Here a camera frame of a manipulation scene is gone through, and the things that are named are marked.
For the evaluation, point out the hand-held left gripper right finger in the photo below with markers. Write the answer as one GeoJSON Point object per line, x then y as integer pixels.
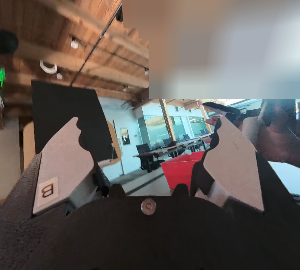
{"type": "Point", "coordinates": [234, 169]}

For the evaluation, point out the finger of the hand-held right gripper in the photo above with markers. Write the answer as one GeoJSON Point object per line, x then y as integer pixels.
{"type": "Point", "coordinates": [222, 108]}

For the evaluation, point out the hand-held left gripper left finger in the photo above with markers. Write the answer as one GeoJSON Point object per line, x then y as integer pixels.
{"type": "Point", "coordinates": [63, 157]}

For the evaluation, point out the red plastic bin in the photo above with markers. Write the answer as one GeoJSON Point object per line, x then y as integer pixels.
{"type": "Point", "coordinates": [180, 169]}

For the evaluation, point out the person's right hand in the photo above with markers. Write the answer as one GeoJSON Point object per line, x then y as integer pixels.
{"type": "Point", "coordinates": [281, 148]}

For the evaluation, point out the black board on white stand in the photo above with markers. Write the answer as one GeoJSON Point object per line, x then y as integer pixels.
{"type": "Point", "coordinates": [104, 162]}

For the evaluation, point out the black panel on wooden board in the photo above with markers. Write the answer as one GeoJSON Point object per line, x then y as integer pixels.
{"type": "Point", "coordinates": [65, 106]}

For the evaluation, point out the black office chair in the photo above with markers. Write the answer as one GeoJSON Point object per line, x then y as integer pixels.
{"type": "Point", "coordinates": [144, 149]}

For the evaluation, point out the green exit sign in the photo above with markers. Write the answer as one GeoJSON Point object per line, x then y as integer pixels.
{"type": "Point", "coordinates": [2, 76]}

